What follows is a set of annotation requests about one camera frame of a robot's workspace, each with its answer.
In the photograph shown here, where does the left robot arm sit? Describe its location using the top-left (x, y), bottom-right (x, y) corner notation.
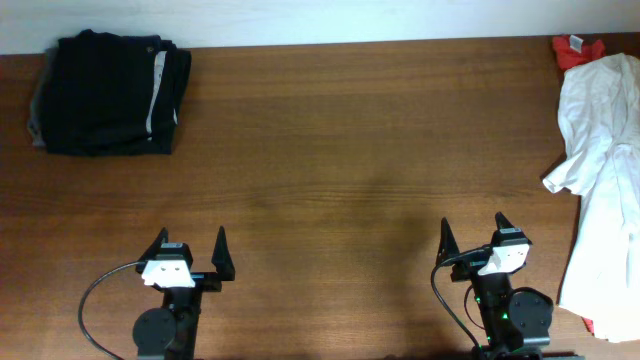
top-left (132, 228), bottom-right (236, 360)

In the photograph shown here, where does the black cable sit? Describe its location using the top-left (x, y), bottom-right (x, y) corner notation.
top-left (430, 248), bottom-right (494, 351)
top-left (77, 260), bottom-right (146, 360)

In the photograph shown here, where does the white t-shirt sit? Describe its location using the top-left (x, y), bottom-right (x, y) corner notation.
top-left (543, 54), bottom-right (639, 343)

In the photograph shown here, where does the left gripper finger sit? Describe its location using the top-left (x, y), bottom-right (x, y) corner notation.
top-left (211, 226), bottom-right (235, 281)
top-left (135, 227), bottom-right (168, 273)

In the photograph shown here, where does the folded black clothes stack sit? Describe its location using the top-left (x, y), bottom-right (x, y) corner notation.
top-left (27, 29), bottom-right (192, 156)

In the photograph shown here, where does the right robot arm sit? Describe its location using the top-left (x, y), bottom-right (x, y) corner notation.
top-left (430, 212), bottom-right (554, 359)

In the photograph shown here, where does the red t-shirt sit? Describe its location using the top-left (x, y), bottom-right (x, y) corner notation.
top-left (551, 35), bottom-right (606, 71)

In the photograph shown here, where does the right black cable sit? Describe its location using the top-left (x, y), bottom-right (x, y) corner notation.
top-left (430, 248), bottom-right (494, 351)

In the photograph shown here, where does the left black cable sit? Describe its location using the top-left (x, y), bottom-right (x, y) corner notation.
top-left (77, 260), bottom-right (146, 360)

